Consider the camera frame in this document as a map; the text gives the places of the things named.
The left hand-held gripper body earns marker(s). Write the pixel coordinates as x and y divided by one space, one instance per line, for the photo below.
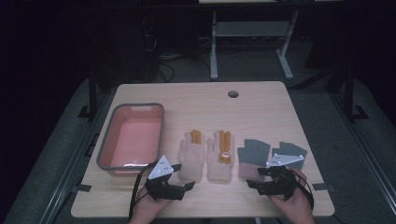
161 169

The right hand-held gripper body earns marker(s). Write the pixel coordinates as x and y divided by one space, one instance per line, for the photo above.
280 183

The beige glove with orange fingers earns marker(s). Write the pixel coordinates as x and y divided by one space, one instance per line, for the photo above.
191 158

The grey fingerless glove pink cuff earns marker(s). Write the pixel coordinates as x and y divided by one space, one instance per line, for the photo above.
253 154
291 148

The beige glove with animal patch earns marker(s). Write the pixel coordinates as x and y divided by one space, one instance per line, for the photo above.
218 171

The pink basin with grey rim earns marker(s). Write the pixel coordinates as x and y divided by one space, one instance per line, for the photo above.
134 140

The person's right hand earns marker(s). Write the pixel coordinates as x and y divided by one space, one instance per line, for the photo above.
297 210

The person's left hand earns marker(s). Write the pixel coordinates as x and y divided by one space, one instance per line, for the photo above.
148 210

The black tape strip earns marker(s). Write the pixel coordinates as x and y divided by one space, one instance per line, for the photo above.
81 188
323 187

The grey round table grommet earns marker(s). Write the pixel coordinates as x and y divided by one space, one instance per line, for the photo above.
233 94

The black stand post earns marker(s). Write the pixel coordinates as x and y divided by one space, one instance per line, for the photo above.
349 93

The white metal desk frame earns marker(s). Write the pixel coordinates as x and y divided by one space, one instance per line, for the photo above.
249 28

